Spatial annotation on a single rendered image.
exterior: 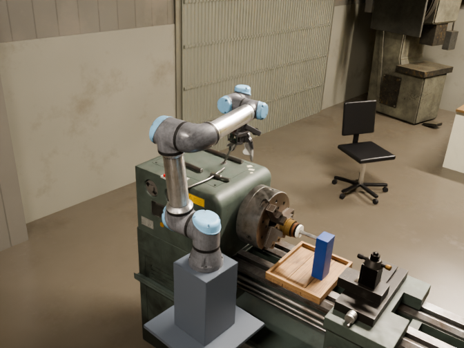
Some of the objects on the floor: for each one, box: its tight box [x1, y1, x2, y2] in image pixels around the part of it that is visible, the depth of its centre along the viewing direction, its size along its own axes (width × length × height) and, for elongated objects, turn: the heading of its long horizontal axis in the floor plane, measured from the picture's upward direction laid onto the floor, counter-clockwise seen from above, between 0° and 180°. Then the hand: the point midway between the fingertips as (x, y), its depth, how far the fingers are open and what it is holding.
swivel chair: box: [332, 100, 396, 204], centre depth 495 cm, size 60×60×94 cm
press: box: [367, 0, 462, 127], centre depth 706 cm, size 131×120×256 cm
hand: (242, 156), depth 232 cm, fingers open, 14 cm apart
